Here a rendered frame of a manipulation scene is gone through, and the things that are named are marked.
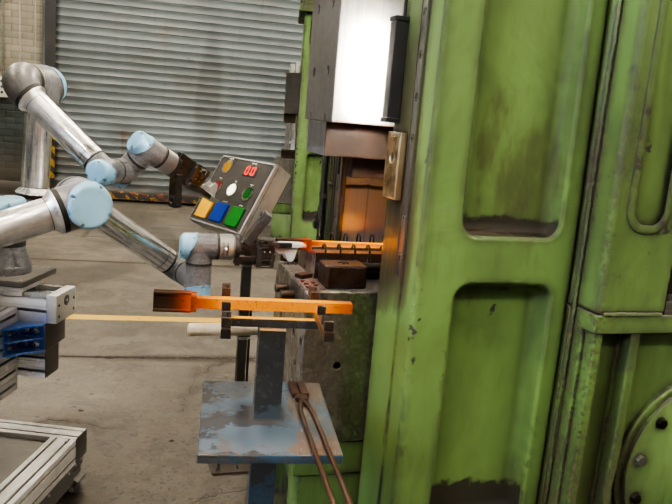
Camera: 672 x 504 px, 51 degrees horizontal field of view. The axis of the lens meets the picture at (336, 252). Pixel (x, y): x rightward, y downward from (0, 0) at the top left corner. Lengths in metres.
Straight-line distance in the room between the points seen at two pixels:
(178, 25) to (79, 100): 1.63
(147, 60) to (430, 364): 8.53
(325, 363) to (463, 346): 0.39
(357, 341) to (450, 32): 0.86
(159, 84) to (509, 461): 8.47
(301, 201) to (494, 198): 5.19
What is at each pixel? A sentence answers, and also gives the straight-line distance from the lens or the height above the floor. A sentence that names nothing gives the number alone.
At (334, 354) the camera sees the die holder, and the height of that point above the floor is 0.73.
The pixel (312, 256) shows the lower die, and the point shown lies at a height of 0.97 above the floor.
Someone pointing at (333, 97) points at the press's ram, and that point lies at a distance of 1.97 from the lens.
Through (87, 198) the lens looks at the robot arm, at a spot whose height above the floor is 1.13.
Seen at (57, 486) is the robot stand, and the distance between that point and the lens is 2.60.
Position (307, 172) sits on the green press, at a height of 0.82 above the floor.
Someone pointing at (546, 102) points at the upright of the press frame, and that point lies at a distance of 1.89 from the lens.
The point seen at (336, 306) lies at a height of 0.96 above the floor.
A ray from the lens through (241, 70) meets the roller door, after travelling 9.99.
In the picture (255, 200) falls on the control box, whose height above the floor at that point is 1.07.
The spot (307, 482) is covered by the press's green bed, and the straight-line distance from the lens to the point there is 2.15.
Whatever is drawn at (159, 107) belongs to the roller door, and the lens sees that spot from 9.97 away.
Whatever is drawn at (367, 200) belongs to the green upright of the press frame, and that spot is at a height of 1.12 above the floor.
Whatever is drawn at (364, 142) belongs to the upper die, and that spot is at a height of 1.32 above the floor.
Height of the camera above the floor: 1.38
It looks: 11 degrees down
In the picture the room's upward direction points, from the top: 5 degrees clockwise
